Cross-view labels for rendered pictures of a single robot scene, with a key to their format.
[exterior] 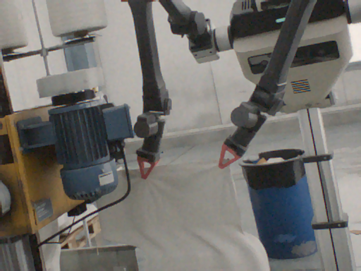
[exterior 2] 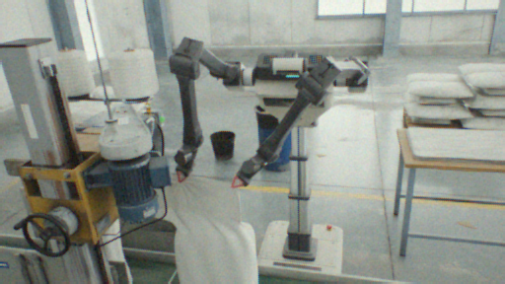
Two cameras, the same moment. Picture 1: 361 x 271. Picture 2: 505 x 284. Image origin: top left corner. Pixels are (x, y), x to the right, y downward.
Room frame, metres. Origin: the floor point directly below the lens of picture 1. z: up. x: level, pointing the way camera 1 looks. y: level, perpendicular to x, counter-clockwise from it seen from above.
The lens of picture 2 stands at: (0.21, -0.14, 1.93)
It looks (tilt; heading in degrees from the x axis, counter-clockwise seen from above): 23 degrees down; 353
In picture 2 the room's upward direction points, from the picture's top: 3 degrees counter-clockwise
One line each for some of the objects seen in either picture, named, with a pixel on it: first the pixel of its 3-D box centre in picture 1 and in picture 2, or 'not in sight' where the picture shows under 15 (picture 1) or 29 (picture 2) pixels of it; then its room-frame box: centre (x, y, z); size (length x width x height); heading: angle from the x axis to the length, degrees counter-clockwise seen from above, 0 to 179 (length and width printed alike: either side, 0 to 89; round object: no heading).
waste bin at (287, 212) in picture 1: (282, 202); (277, 135); (3.97, -0.88, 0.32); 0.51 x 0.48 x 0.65; 158
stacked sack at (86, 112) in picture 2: not in sight; (101, 110); (4.70, 1.01, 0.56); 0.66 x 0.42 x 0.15; 158
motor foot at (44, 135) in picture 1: (45, 131); (106, 175); (1.56, 0.24, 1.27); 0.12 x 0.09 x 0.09; 158
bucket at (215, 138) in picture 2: not in sight; (223, 146); (4.31, -0.32, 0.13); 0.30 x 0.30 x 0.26
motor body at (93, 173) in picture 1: (84, 149); (134, 187); (1.56, 0.15, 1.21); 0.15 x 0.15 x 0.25
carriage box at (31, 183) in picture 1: (16, 167); (84, 184); (1.68, 0.36, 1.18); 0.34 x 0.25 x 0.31; 158
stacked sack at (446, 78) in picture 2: not in sight; (435, 80); (4.62, -3.00, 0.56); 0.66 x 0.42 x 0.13; 62
